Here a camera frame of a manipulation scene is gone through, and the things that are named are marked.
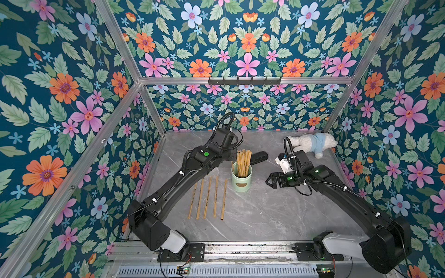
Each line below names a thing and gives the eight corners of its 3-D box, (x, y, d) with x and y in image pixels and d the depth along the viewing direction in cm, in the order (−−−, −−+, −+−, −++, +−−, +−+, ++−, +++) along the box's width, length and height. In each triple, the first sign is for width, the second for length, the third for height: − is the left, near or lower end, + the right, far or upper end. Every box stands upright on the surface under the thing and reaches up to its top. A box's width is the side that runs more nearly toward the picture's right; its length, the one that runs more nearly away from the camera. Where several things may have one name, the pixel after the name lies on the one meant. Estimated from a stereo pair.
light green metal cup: (231, 192, 94) (231, 178, 82) (232, 176, 100) (231, 161, 88) (250, 192, 94) (253, 178, 82) (249, 176, 100) (251, 161, 88)
